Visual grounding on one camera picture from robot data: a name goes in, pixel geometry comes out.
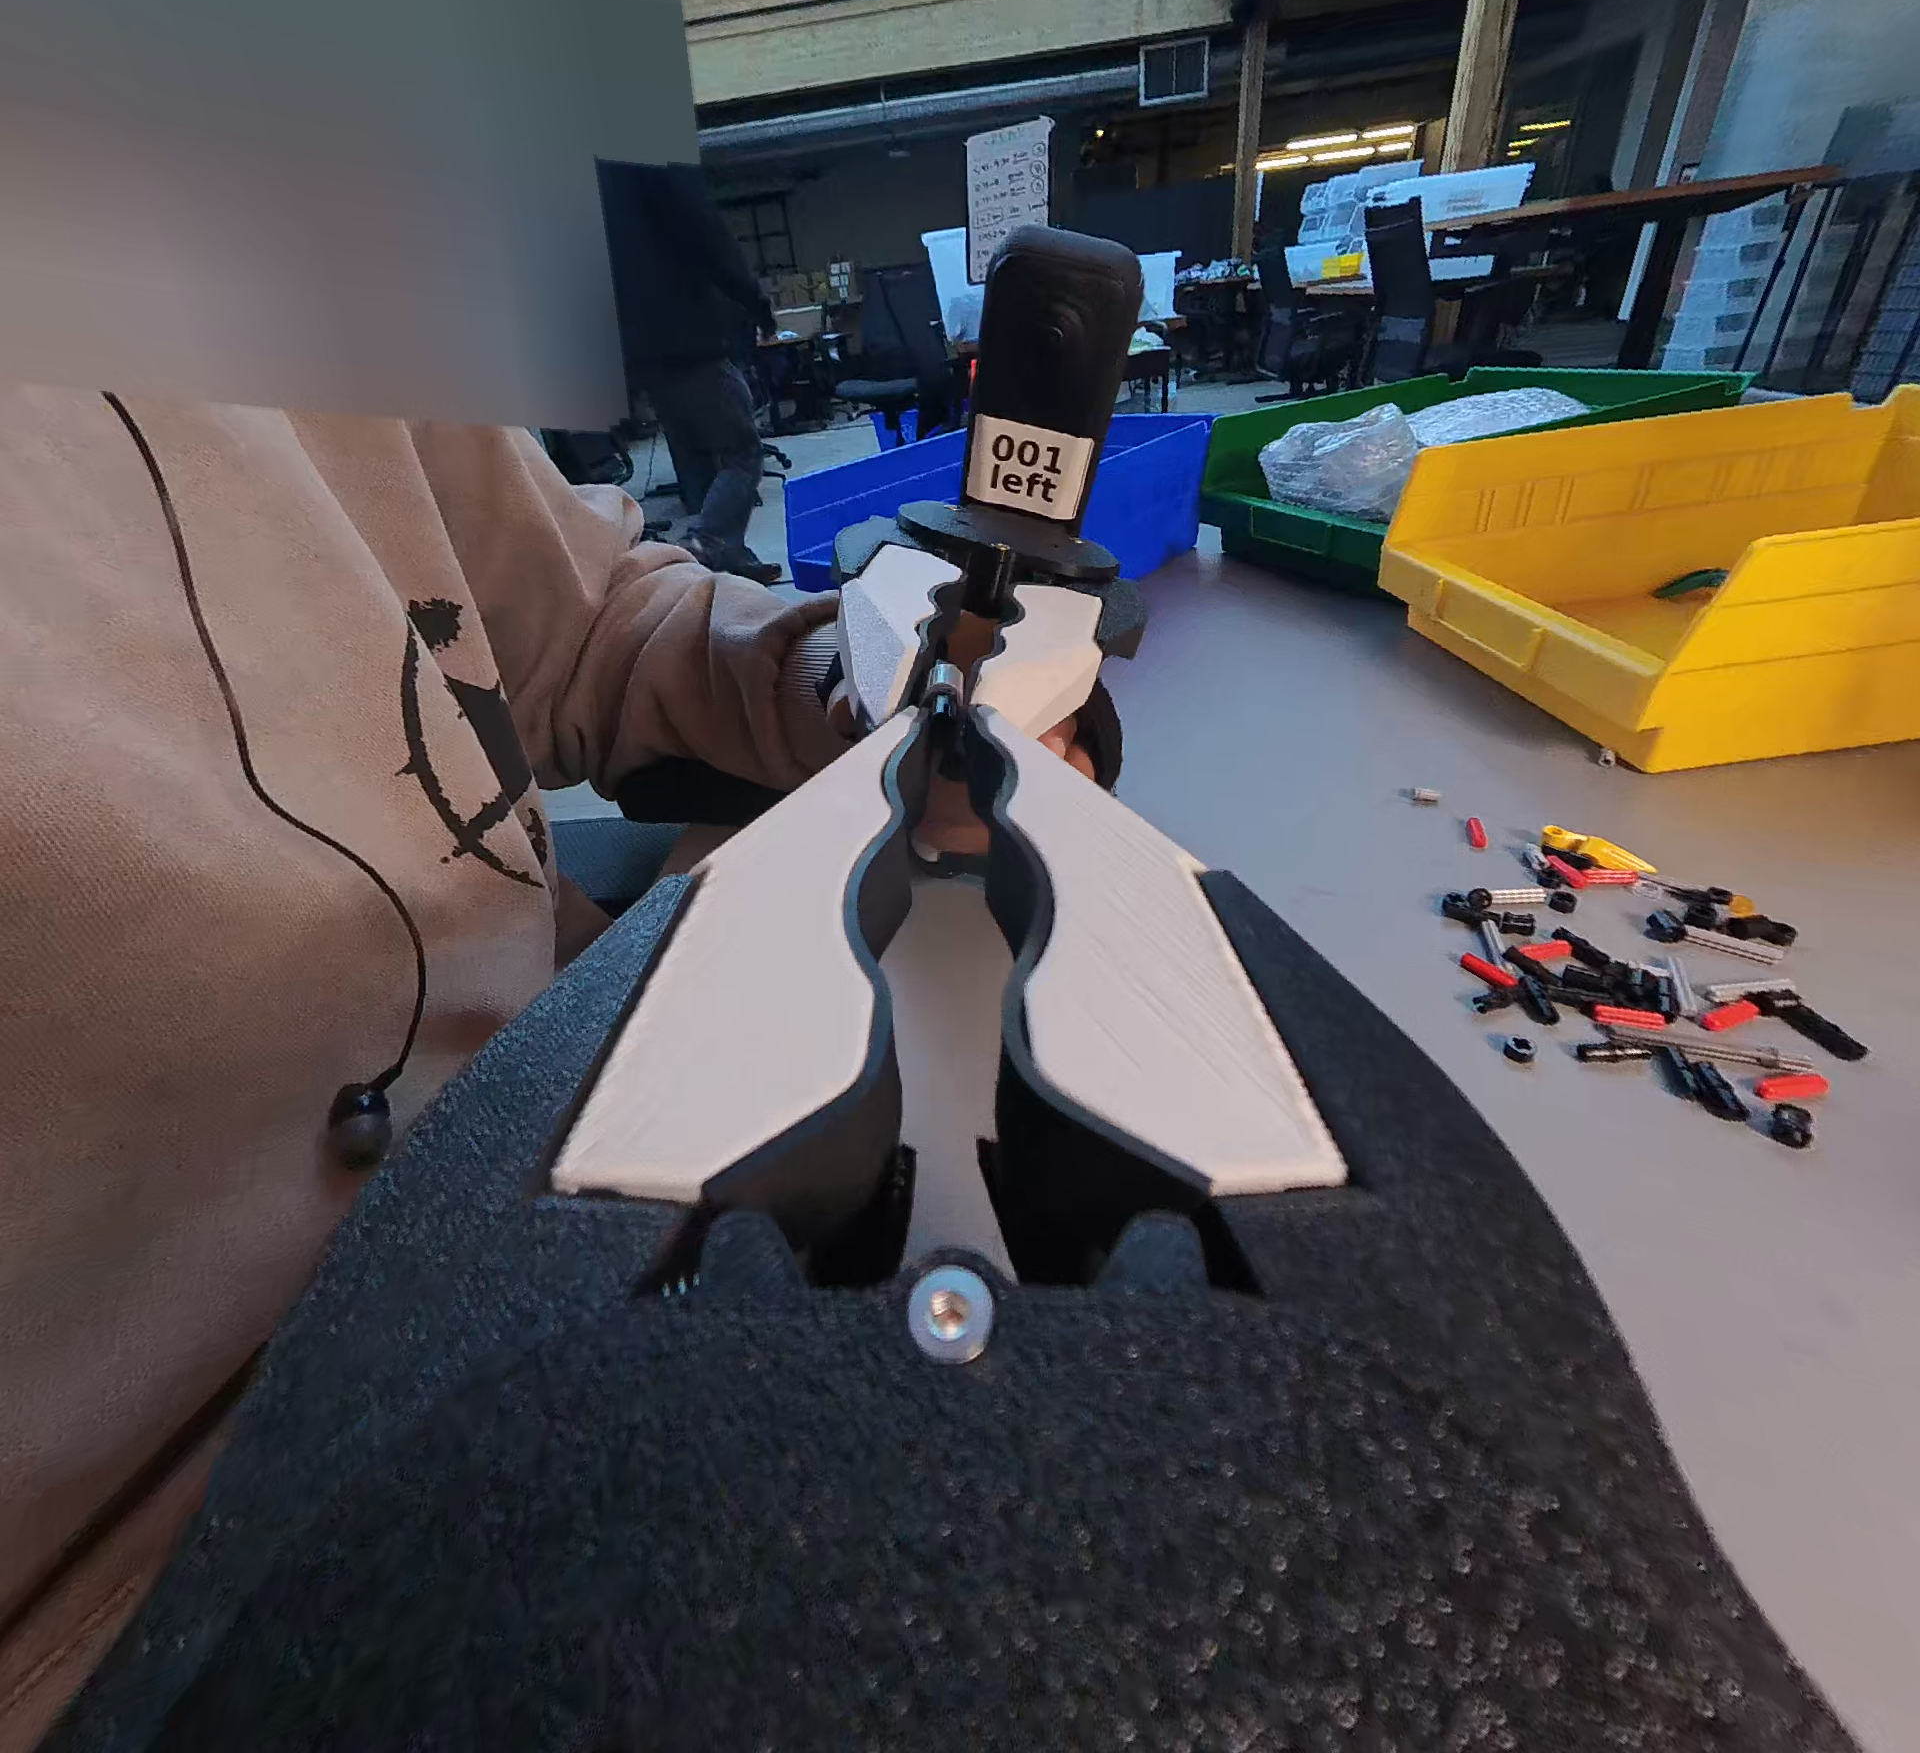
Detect black office chair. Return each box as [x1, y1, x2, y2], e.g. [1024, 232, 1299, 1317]
[834, 260, 964, 437]
[1358, 197, 1538, 381]

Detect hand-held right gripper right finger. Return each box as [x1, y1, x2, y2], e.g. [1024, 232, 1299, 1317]
[964, 706, 1347, 1286]

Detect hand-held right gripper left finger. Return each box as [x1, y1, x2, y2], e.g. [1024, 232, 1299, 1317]
[552, 710, 922, 1286]

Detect yellow plastic bin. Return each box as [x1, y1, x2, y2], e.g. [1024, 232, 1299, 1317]
[1377, 385, 1920, 775]

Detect blue-grey chair seat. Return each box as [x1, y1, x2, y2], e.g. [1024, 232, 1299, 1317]
[547, 823, 678, 917]

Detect grey desk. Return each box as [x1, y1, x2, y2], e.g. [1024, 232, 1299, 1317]
[899, 538, 1920, 1753]

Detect person's left hand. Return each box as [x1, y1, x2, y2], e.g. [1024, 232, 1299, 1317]
[908, 713, 1103, 874]

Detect wooden background table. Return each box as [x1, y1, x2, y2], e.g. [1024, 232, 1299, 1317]
[1425, 166, 1847, 367]

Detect pile of small toy bricks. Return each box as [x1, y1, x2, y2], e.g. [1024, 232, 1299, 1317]
[1440, 823, 1871, 1152]

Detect person's beige sweatshirt torso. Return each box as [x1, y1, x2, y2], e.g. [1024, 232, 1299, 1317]
[0, 385, 647, 1753]

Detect black clip microphone cable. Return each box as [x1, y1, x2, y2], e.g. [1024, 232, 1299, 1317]
[105, 391, 430, 1169]

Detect blue plastic bin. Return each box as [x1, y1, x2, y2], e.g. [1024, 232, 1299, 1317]
[785, 415, 1215, 590]

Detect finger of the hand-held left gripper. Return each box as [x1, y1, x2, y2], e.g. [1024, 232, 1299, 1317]
[972, 586, 1116, 737]
[836, 544, 964, 737]

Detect green plastic bin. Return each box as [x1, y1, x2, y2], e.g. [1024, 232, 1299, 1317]
[1200, 367, 1757, 590]

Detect white flip chart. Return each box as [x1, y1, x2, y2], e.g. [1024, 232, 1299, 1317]
[964, 115, 1055, 285]

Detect clear plastic bags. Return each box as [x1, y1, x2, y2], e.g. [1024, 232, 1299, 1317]
[1257, 386, 1591, 525]

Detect stack of white boxes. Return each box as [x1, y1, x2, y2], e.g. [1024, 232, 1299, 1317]
[1296, 163, 1538, 275]

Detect black chair armrest pad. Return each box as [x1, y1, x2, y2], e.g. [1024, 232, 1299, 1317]
[616, 754, 813, 826]

